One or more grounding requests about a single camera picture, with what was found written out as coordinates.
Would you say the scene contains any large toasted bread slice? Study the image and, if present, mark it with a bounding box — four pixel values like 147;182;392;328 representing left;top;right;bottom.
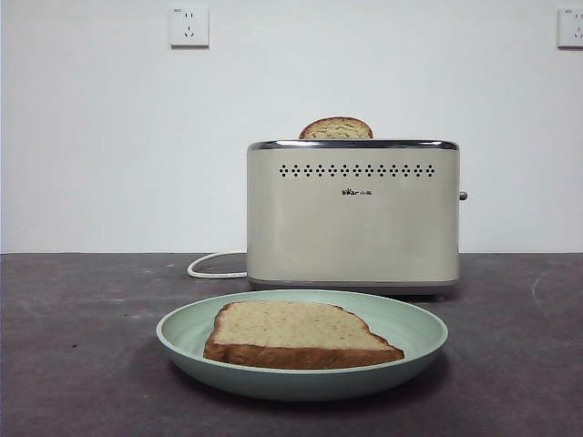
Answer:
202;300;406;371

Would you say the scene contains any pale green round plate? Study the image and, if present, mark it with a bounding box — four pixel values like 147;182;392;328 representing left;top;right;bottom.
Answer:
156;289;450;402

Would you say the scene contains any beige metal toaster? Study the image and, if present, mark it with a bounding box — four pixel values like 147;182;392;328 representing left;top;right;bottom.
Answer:
245;138;469;302

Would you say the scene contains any small toasted bread slice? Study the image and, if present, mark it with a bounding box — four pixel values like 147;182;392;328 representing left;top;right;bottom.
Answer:
298;117;374;140

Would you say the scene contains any white toaster power cable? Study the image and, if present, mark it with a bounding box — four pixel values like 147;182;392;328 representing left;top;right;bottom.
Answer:
186;251;250;279

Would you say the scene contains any white wall socket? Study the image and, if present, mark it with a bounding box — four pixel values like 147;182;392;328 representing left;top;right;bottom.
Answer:
557;7;583;50
169;5;210;50

